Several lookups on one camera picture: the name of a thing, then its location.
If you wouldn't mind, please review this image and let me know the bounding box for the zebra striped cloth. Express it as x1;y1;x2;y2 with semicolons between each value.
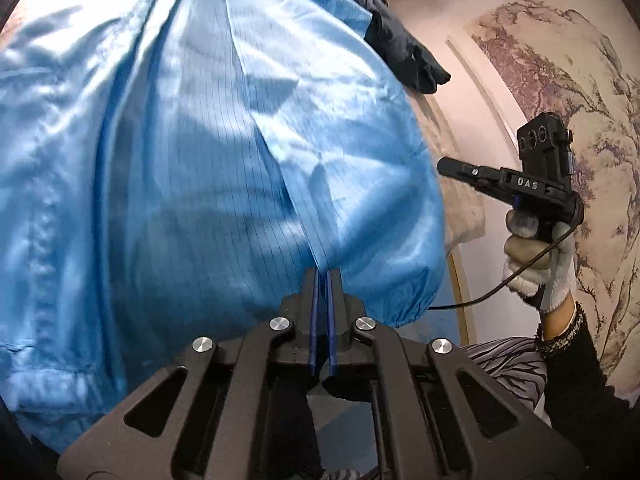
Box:
457;336;551;428

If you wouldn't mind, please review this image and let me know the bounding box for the person's right hand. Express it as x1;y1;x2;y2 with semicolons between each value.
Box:
502;207;576;313

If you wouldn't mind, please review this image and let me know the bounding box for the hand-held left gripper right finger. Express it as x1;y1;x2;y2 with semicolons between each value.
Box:
324;267;585;480

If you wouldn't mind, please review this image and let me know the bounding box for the dark blue clothes pile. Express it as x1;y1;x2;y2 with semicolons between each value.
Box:
340;0;452;95

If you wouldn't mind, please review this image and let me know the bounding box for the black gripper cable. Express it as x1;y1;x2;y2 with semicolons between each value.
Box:
427;220;576;311

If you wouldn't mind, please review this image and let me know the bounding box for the person's right forearm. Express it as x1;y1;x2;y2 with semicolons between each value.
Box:
535;302;640;453

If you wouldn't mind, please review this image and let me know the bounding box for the beige checkered tablecloth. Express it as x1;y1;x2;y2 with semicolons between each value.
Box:
407;87;488;261

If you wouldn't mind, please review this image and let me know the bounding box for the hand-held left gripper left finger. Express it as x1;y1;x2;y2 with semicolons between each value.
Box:
57;267;321;480

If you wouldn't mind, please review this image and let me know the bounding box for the landscape wall painting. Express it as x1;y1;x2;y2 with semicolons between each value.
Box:
470;0;640;386

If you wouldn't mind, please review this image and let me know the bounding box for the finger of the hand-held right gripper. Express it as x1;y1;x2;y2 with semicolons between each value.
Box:
437;156;501;188

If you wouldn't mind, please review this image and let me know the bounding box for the light blue jacket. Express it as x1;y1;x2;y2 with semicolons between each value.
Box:
0;0;448;453

